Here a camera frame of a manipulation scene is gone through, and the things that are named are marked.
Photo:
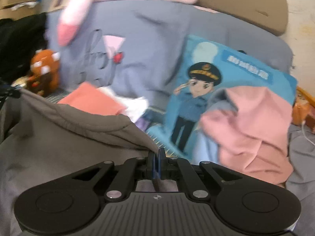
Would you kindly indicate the black jacket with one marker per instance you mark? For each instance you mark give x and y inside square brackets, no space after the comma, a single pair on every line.
[19,46]

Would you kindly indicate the grey duvet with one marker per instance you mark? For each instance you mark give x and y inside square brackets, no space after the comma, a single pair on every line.
[302,164]

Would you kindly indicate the blue cartoon officer pillow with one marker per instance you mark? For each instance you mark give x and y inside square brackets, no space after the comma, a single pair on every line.
[196,103]

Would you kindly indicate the orange bag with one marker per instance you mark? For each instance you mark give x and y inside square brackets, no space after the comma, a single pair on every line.
[302,110]

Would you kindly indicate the grey garment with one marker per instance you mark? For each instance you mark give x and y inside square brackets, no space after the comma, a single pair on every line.
[61,132]

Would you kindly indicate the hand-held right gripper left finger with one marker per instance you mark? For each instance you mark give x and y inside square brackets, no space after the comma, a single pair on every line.
[153,167]

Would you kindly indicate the pink and blue hoodie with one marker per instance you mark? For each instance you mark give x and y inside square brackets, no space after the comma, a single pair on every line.
[256,132]

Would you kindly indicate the white folded cloth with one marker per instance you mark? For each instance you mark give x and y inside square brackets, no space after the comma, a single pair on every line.
[137,107]

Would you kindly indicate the tan cushion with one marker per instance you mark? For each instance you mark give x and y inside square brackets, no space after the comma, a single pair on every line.
[246,2]

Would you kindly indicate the purple folded cloth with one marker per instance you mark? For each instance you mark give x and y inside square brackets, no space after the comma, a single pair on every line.
[140,124]

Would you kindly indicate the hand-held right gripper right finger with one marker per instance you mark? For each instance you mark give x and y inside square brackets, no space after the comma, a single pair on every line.
[161,167]

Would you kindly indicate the red panda plush toy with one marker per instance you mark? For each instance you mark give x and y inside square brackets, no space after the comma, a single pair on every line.
[45,66]

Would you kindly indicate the pink fluffy towel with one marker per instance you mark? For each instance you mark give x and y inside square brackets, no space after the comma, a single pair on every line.
[93,98]

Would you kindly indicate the pink plush toy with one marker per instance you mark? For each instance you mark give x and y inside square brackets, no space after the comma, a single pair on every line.
[73,12]

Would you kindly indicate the grey-blue script-print pillow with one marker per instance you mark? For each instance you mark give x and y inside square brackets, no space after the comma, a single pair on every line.
[152,54]

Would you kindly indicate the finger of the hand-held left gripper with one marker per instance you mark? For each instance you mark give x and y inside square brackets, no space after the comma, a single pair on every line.
[9,92]

